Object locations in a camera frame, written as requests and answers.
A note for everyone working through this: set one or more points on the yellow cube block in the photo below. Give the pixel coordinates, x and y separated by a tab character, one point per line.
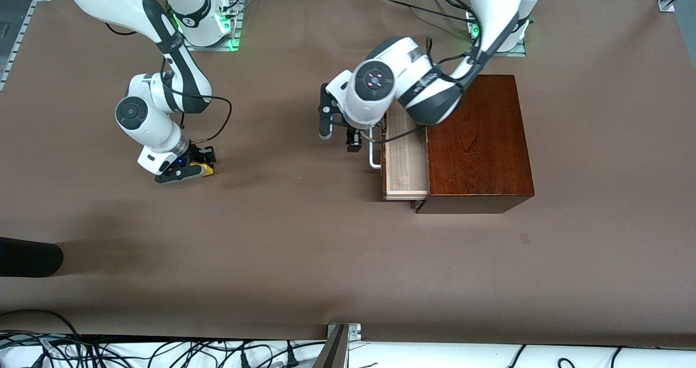
207	170

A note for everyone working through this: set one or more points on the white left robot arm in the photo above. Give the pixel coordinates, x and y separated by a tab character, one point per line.
413	80

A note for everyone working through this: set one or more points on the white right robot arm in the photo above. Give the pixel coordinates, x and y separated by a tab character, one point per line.
147	118

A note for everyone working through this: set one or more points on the metal bracket with pole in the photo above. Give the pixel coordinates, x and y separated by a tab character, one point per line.
337	346

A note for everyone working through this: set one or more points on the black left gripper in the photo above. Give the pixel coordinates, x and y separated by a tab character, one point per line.
354	138

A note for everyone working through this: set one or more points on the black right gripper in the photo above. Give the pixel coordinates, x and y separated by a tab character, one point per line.
197	154

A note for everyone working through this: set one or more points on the black cylinder object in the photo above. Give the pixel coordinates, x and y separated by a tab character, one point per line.
30	256

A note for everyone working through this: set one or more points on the aluminium side rail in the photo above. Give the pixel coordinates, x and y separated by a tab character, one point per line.
19	31

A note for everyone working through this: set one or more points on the dark brown wooden cabinet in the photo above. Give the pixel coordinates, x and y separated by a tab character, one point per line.
478	145

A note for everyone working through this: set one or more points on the brown paper table cover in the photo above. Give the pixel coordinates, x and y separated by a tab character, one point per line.
272	237

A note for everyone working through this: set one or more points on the metal base plate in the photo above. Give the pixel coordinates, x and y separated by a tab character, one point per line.
519	50
234	36

